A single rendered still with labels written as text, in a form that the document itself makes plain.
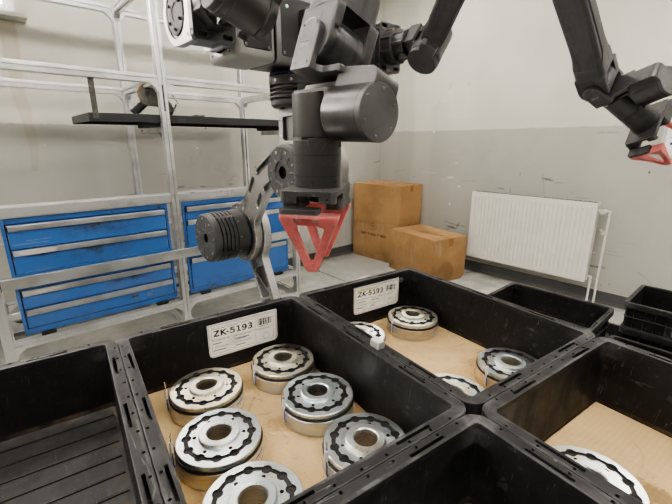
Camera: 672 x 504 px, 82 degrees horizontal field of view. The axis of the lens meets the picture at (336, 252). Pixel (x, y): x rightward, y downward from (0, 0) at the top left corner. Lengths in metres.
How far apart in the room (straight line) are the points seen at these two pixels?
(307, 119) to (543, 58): 3.38
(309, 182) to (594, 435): 0.50
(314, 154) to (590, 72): 0.69
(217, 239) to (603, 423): 1.13
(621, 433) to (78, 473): 0.69
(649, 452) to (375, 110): 0.54
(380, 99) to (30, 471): 0.58
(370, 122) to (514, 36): 3.53
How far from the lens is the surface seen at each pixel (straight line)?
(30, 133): 3.10
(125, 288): 2.41
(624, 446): 0.67
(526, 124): 3.73
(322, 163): 0.45
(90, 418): 0.70
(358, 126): 0.39
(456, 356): 0.77
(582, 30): 0.96
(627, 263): 3.58
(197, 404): 0.60
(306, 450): 0.56
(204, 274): 2.53
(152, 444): 0.45
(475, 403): 0.48
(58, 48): 3.17
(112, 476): 0.59
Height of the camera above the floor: 1.21
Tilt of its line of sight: 16 degrees down
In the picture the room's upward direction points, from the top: straight up
